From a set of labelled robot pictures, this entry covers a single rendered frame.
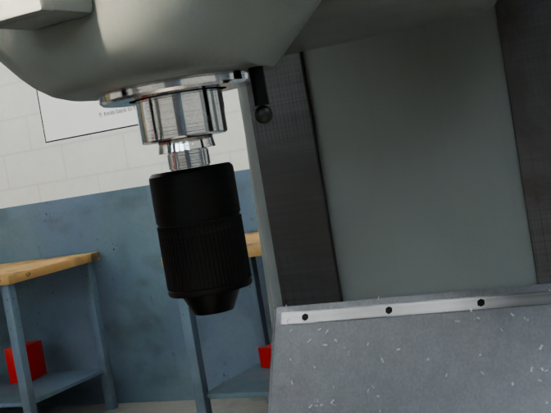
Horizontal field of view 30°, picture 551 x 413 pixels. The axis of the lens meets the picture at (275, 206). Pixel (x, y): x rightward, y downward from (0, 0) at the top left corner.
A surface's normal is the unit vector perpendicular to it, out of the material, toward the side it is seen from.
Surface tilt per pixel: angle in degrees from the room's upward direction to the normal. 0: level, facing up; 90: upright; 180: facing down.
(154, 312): 90
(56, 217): 90
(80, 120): 90
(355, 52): 90
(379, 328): 63
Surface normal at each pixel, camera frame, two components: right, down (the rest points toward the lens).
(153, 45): 0.14, 0.74
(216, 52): 0.47, 0.77
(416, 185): -0.44, 0.12
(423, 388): -0.47, -0.33
